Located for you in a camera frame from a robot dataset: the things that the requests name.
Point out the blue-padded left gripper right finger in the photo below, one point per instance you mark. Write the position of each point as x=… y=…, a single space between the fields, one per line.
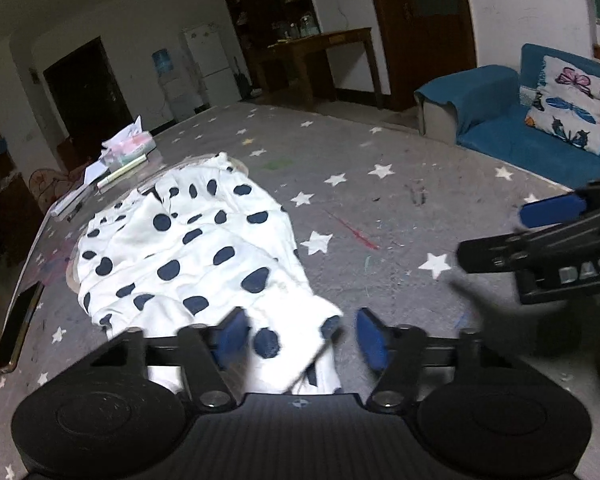
x=395 y=355

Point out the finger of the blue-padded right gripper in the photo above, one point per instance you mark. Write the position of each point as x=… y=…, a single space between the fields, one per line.
x=554 y=210
x=515 y=252

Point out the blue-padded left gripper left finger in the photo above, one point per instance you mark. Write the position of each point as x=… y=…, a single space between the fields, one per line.
x=205 y=351

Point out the white navy polka dot garment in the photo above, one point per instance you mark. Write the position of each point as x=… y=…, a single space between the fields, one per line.
x=203 y=241

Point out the butterfly print cushion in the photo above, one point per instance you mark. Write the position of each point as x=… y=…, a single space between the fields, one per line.
x=566 y=104

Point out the blue sofa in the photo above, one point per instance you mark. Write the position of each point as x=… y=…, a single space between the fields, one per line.
x=489 y=105

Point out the black smartphone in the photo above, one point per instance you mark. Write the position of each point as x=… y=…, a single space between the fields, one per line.
x=17 y=325

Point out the white pen box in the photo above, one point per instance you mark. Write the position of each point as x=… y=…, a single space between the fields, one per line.
x=116 y=174

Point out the white paper sheets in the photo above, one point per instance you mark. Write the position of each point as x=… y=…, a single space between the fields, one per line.
x=69 y=202

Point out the tissue pack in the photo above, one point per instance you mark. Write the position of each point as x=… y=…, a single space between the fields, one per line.
x=127 y=145

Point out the dark wooden door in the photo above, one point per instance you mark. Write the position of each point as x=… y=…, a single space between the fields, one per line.
x=423 y=40

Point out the water dispenser with blue bottle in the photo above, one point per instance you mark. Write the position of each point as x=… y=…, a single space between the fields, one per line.
x=176 y=91

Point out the dark wooden side table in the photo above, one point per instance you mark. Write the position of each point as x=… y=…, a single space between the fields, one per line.
x=311 y=57

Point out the white refrigerator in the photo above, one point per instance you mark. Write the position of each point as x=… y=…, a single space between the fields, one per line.
x=218 y=84

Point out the dark wall shelf unit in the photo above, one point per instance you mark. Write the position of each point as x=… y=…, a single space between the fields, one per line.
x=261 y=24

